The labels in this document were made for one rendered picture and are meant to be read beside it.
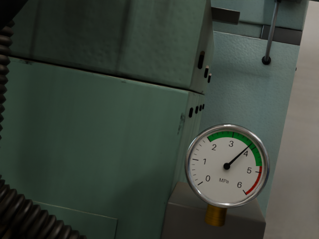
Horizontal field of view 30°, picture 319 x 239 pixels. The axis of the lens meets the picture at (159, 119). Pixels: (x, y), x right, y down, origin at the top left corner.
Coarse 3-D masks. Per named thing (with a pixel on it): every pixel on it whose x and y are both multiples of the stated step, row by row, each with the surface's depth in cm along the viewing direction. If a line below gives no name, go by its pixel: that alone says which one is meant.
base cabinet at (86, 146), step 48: (48, 96) 52; (96, 96) 51; (144, 96) 51; (192, 96) 56; (0, 144) 52; (48, 144) 52; (96, 144) 51; (144, 144) 51; (48, 192) 52; (96, 192) 51; (144, 192) 51
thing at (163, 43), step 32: (32, 0) 51; (64, 0) 51; (96, 0) 51; (128, 0) 51; (160, 0) 50; (192, 0) 50; (32, 32) 52; (64, 32) 51; (96, 32) 51; (128, 32) 51; (160, 32) 50; (192, 32) 50; (64, 64) 51; (96, 64) 51; (128, 64) 51; (160, 64) 50; (192, 64) 50
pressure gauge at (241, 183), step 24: (192, 144) 44; (216, 144) 44; (240, 144) 44; (192, 168) 44; (216, 168) 44; (240, 168) 44; (264, 168) 44; (216, 192) 44; (240, 192) 44; (216, 216) 46
